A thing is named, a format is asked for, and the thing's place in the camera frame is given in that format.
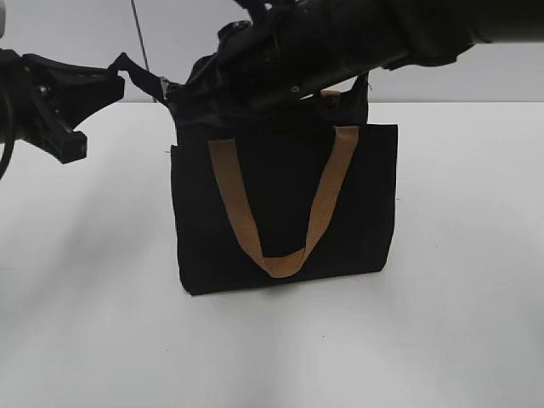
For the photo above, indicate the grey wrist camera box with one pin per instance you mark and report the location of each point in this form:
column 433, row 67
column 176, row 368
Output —
column 3, row 17

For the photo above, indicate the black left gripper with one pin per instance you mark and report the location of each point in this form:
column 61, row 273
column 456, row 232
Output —
column 50, row 97

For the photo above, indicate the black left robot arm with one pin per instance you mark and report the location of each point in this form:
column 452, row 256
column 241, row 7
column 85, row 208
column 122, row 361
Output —
column 7, row 101

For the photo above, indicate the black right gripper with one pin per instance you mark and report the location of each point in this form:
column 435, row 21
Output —
column 250, row 69

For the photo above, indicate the black tote bag tan handles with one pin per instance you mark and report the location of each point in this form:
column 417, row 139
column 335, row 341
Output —
column 307, row 193

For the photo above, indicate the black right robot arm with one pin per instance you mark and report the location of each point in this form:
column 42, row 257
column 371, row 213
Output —
column 337, row 40

